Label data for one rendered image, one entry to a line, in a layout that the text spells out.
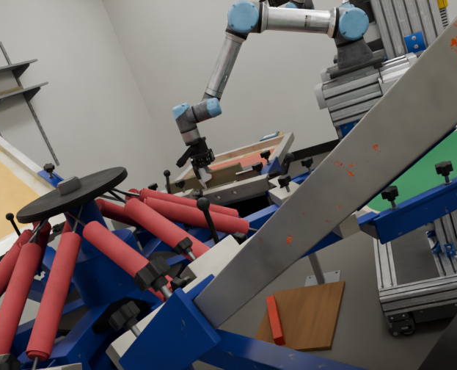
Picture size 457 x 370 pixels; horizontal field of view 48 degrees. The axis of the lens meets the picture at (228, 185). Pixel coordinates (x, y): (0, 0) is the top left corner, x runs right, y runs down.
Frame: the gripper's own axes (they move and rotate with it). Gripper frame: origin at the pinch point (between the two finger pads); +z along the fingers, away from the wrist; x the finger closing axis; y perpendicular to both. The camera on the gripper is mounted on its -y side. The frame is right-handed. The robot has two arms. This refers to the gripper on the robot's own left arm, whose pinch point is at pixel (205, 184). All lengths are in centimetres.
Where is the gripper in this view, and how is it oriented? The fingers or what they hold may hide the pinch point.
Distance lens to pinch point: 222.0
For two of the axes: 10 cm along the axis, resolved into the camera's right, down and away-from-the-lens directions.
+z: 3.5, 9.0, 2.5
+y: 9.0, -2.4, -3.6
